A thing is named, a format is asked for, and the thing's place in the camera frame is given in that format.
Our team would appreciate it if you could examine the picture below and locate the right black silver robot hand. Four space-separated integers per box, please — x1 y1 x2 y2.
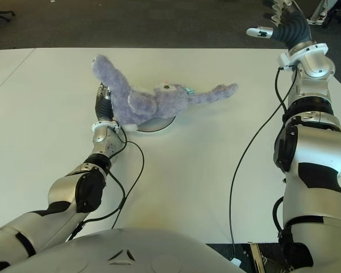
246 0 315 54

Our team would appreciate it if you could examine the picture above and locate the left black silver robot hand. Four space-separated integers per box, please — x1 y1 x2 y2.
94 82 117 123

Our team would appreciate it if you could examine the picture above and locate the purple plush doll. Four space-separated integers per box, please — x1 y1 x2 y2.
91 54 239 133

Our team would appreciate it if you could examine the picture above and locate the white plate black rim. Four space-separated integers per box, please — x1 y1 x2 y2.
136 115 177 134

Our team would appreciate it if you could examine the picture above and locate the white red sneaker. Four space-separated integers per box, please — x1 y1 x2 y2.
306 11 328 25

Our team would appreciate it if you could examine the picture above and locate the grey trouser leg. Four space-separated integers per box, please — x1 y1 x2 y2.
312 0 330 18

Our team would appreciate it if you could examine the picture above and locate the black office chair base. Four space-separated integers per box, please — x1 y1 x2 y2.
0 6 16 23
322 5 341 31

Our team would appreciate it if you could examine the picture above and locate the silver robot torso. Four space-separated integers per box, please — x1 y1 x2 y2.
5 227 245 273

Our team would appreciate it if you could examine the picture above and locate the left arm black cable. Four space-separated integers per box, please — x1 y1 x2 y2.
65 126 145 243

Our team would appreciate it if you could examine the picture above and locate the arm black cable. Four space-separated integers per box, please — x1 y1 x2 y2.
229 67 300 264
65 126 145 243

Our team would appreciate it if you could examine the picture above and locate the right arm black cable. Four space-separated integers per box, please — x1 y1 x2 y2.
229 67 300 264

